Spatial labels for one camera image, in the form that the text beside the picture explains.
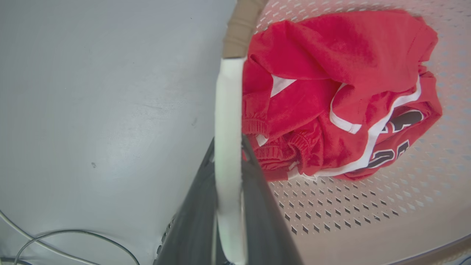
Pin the red jersey with white trim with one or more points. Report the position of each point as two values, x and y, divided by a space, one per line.
331 99

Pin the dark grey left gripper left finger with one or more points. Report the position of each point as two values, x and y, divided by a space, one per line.
195 224

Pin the white perforated laundry basket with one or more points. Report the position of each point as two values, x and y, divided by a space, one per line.
368 221

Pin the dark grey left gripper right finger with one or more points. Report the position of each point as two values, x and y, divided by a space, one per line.
263 213

